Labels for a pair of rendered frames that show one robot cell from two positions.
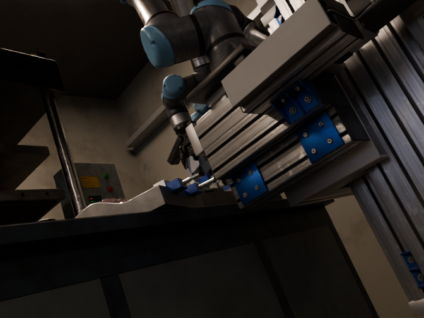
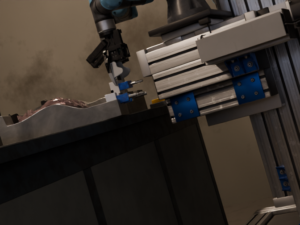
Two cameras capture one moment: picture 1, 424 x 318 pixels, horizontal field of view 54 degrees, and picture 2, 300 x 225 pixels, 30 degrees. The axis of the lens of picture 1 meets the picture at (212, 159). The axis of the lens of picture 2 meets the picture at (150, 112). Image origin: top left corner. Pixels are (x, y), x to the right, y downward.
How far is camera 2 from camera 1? 0.94 m
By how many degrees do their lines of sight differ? 22
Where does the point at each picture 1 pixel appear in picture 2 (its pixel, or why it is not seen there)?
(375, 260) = (210, 151)
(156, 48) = not seen: outside the picture
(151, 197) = (110, 108)
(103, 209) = (64, 111)
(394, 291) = (221, 180)
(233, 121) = (185, 60)
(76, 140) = not seen: outside the picture
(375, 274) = not seen: hidden behind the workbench
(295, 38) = (260, 35)
